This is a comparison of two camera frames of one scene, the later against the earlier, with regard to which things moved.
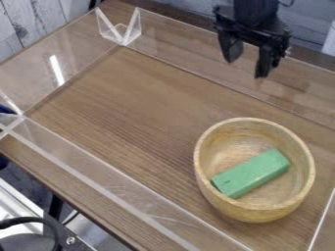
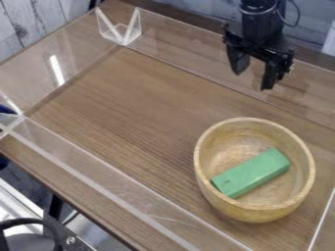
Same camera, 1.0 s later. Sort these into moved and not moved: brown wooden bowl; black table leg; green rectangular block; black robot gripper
Moved: black robot gripper
Not moved: green rectangular block; black table leg; brown wooden bowl
